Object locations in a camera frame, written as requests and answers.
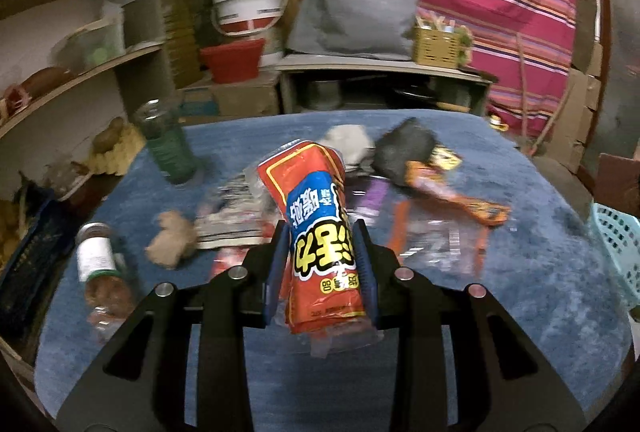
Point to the green plastic bottle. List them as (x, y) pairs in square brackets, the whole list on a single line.
[(167, 146)]

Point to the plastic jar white label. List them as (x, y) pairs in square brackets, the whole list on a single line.
[(97, 257)]

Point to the low wooden shelf table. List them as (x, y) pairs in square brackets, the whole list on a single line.
[(350, 64)]

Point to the red plastic basin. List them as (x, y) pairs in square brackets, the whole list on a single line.
[(232, 61)]

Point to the clear plastic wrapper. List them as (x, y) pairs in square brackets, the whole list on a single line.
[(435, 237)]

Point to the small yellow printed box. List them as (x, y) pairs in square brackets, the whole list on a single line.
[(445, 157)]

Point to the yellow chopstick holder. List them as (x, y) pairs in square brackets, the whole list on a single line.
[(435, 46)]

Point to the potato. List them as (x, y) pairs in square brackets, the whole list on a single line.
[(107, 136)]

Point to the wooden shelf unit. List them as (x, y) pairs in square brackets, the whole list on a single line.
[(145, 11)]

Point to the crumpled beige paper ball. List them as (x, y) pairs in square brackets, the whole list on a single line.
[(170, 237)]

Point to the black ribbed cup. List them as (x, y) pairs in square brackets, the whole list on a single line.
[(400, 151)]

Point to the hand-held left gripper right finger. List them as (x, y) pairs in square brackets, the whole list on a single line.
[(367, 272)]

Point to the red snack packet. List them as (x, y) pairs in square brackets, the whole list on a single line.
[(315, 232)]

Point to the light blue plastic basket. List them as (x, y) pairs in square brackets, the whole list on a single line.
[(617, 242)]

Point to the green leafy vegetables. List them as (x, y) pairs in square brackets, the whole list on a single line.
[(465, 39)]

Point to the small red wrapper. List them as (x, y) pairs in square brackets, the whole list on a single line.
[(226, 263)]

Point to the silver printed wrapper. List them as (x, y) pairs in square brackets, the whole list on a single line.
[(225, 222)]

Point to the brown root vegetable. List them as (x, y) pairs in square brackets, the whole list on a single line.
[(47, 81)]

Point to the small steel pot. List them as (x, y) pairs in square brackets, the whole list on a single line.
[(325, 94)]

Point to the blue fleece blanket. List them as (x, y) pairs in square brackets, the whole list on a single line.
[(525, 312)]

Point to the dark blue plastic crate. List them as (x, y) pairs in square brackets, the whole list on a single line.
[(30, 252)]

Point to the brown cardboard box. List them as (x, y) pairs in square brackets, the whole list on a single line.
[(240, 99)]

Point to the purple wrapper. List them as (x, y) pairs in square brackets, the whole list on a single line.
[(372, 197)]

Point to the flattened cardboard boxes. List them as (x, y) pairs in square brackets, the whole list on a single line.
[(575, 111)]

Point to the orange snack wrapper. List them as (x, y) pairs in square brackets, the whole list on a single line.
[(450, 197)]

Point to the clear plastic bag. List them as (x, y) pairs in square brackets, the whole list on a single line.
[(85, 46)]

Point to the crumpled white tissue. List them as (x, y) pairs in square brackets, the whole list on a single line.
[(350, 141)]

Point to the white plastic bucket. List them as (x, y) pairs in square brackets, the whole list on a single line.
[(250, 4)]

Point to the brown board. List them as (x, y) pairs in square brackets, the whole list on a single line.
[(620, 182)]

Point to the yellow oil container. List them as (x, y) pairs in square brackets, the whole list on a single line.
[(182, 46)]

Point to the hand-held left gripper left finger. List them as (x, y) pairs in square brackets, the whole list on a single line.
[(277, 272)]

